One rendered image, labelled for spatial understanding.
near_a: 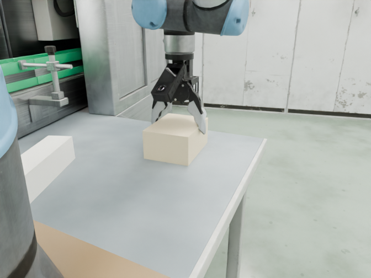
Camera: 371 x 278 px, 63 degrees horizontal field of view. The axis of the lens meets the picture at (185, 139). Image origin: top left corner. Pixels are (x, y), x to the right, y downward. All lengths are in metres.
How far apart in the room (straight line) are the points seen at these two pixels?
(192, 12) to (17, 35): 0.84
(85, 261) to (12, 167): 0.18
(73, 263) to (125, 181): 0.35
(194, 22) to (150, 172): 0.34
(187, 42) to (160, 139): 0.24
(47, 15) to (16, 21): 0.11
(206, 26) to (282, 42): 3.14
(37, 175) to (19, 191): 0.47
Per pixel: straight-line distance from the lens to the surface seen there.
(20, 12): 1.34
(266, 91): 3.80
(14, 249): 0.22
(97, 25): 1.10
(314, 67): 3.78
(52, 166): 0.72
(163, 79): 0.73
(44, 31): 1.37
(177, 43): 0.74
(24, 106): 1.02
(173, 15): 0.63
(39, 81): 1.09
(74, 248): 0.37
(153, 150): 0.76
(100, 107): 1.16
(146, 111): 1.41
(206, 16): 0.58
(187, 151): 0.72
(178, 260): 0.48
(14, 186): 0.20
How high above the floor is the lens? 1.08
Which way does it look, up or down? 22 degrees down
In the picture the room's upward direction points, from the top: straight up
